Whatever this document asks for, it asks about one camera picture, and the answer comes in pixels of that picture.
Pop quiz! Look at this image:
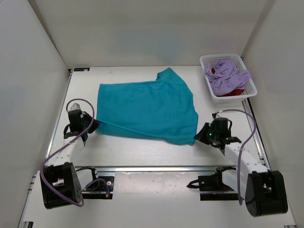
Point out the red t shirt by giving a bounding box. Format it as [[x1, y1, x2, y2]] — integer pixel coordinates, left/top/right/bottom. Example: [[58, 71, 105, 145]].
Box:
[[210, 68, 244, 97]]

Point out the dark label sticker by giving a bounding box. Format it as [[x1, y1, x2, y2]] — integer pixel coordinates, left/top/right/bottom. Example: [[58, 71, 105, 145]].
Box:
[[73, 67, 90, 72]]

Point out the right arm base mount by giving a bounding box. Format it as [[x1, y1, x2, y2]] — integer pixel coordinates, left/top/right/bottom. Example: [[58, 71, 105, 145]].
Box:
[[187, 166, 238, 201]]

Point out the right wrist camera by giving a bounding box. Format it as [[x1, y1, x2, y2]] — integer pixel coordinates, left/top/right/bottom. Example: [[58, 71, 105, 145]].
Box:
[[212, 112, 222, 121]]

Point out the lilac t shirt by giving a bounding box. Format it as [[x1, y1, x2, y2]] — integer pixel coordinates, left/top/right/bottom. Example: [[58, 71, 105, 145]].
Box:
[[204, 60, 251, 97]]

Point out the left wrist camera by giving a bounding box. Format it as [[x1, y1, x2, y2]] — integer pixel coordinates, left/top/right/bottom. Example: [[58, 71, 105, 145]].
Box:
[[66, 103, 81, 113]]

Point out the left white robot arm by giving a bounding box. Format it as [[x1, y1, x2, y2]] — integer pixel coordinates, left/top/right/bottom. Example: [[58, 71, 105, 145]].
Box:
[[41, 109, 100, 209]]

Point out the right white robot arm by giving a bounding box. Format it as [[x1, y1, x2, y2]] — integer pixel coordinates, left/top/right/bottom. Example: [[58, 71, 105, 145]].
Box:
[[187, 117, 288, 217]]

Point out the teal t shirt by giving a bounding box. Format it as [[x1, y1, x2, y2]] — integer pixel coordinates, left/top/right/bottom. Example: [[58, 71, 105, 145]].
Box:
[[96, 68, 199, 146]]

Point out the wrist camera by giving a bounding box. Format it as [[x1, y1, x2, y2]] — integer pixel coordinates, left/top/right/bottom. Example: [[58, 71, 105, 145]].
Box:
[[212, 112, 222, 121], [66, 103, 81, 113]]

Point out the white plastic basket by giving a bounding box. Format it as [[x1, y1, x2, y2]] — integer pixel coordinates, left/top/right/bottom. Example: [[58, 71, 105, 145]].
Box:
[[199, 53, 257, 105]]

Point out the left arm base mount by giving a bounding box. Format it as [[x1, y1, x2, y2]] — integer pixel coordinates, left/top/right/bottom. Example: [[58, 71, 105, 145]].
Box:
[[76, 166, 114, 200]]

